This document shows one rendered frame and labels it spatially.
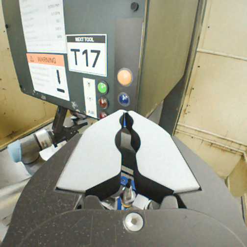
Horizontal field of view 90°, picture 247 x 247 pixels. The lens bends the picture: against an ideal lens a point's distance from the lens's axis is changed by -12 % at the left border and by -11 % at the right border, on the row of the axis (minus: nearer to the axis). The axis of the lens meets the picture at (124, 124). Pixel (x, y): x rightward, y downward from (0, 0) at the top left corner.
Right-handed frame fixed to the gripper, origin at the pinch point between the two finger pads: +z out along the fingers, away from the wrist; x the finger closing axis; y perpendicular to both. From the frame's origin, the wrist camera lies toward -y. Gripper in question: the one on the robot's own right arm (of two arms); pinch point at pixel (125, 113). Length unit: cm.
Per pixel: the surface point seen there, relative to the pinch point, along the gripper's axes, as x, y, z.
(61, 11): -12.2, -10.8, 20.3
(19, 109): -97, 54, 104
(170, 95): 32, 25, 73
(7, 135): -107, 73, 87
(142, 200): 10, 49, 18
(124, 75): 0.2, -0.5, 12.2
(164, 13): 7.0, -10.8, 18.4
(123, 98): 0.1, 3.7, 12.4
